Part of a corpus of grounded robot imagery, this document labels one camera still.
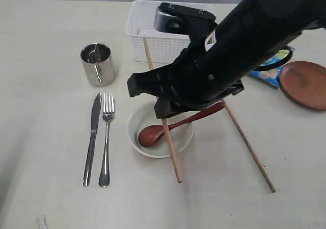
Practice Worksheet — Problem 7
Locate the white plastic lattice basket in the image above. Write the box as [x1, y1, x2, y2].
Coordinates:
[126, 0, 190, 64]

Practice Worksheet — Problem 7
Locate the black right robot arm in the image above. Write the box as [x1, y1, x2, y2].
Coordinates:
[127, 0, 325, 119]

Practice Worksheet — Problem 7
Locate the blue potato chips bag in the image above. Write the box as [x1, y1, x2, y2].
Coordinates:
[249, 45, 296, 88]

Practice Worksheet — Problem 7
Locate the silver metal table knife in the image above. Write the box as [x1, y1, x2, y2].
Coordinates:
[83, 93, 102, 187]

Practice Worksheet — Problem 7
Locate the white speckled ceramic bowl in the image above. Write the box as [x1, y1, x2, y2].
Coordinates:
[127, 101, 194, 159]

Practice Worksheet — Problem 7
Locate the dark brown round plate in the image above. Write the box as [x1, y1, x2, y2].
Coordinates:
[279, 61, 325, 110]

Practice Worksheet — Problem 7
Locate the silver metal fork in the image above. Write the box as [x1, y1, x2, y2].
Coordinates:
[99, 92, 115, 188]

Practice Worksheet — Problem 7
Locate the brown wooden spoon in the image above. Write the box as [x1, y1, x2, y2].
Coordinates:
[138, 101, 225, 147]

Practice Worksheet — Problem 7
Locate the silver foil packet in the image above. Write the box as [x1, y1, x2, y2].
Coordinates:
[80, 43, 116, 86]

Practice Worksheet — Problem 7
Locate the brown wooden chopstick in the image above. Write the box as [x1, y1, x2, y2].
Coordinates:
[222, 100, 276, 193]
[143, 37, 183, 184]

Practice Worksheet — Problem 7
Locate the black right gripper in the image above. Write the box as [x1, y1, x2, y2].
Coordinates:
[127, 22, 245, 119]

